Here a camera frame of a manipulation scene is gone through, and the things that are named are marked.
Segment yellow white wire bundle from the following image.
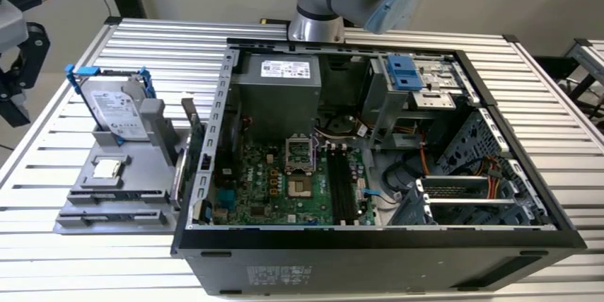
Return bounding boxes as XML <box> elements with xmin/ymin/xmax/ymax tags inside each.
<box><xmin>313</xmin><ymin>114</ymin><xmax>373</xmax><ymax>140</ymax></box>

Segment green motherboard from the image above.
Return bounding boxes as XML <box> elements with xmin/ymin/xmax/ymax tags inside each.
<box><xmin>207</xmin><ymin>141</ymin><xmax>381</xmax><ymax>227</ymax></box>

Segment red orange yellow wires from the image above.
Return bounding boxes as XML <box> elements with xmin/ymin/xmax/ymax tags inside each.
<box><xmin>475</xmin><ymin>155</ymin><xmax>505</xmax><ymax>201</ymax></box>

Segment grey parts rack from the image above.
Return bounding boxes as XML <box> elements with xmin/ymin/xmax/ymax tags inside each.
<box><xmin>53</xmin><ymin>98</ymin><xmax>208</xmax><ymax>236</ymax></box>

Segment grey slatted side table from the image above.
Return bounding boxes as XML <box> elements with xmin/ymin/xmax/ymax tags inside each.
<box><xmin>559</xmin><ymin>37</ymin><xmax>604</xmax><ymax>121</ymax></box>

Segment orange data wire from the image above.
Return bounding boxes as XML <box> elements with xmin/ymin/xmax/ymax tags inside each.
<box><xmin>419</xmin><ymin>131</ymin><xmax>431</xmax><ymax>175</ymax></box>

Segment CPU socket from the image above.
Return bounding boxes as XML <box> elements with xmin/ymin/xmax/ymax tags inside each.
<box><xmin>285</xmin><ymin>173</ymin><xmax>315</xmax><ymax>199</ymax></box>

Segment silver CPU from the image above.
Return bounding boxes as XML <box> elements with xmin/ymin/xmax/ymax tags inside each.
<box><xmin>92</xmin><ymin>159</ymin><xmax>121</xmax><ymax>179</ymax></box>

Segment black case fan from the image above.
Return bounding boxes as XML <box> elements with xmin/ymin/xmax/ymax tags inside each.
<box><xmin>215</xmin><ymin>102</ymin><xmax>247</xmax><ymax>190</ymax></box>

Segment thin metal locking lever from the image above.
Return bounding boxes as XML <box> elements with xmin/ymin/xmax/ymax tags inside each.
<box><xmin>308</xmin><ymin>134</ymin><xmax>319</xmax><ymax>175</ymax></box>

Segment metal socket cover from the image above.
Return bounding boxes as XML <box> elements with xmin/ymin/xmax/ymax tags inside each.
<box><xmin>284</xmin><ymin>134</ymin><xmax>316</xmax><ymax>174</ymax></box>

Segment hard disk in blue carrier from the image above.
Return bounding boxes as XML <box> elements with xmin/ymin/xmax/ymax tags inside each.
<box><xmin>65</xmin><ymin>64</ymin><xmax>156</xmax><ymax>146</ymax></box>

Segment black open PC case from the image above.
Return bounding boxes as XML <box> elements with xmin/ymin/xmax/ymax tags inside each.
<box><xmin>169</xmin><ymin>36</ymin><xmax>589</xmax><ymax>298</ymax></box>

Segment graphics card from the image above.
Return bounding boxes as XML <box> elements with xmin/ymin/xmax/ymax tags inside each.
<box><xmin>172</xmin><ymin>96</ymin><xmax>208</xmax><ymax>211</ymax></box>

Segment grey power supply unit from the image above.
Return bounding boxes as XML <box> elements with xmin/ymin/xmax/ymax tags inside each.
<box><xmin>231</xmin><ymin>52</ymin><xmax>324</xmax><ymax>142</ymax></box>

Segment blue plastic bay latch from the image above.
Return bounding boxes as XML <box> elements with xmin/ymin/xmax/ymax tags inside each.
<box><xmin>385</xmin><ymin>56</ymin><xmax>421</xmax><ymax>91</ymax></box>

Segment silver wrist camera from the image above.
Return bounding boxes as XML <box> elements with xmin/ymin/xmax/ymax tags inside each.
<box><xmin>0</xmin><ymin>0</ymin><xmax>24</xmax><ymax>48</ymax></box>

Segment grey metal drive bay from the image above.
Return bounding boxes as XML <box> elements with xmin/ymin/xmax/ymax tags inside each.
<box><xmin>365</xmin><ymin>52</ymin><xmax>476</xmax><ymax>149</ymax></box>

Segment grey metal disk bay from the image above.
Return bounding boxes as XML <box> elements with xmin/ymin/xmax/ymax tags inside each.
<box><xmin>389</xmin><ymin>174</ymin><xmax>551</xmax><ymax>227</ymax></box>

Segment black RAM slot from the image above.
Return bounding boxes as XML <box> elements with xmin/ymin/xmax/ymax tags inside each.
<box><xmin>331</xmin><ymin>142</ymin><xmax>349</xmax><ymax>226</ymax></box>
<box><xmin>343</xmin><ymin>142</ymin><xmax>361</xmax><ymax>226</ymax></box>
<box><xmin>324</xmin><ymin>142</ymin><xmax>344</xmax><ymax>226</ymax></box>
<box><xmin>337</xmin><ymin>142</ymin><xmax>355</xmax><ymax>226</ymax></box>

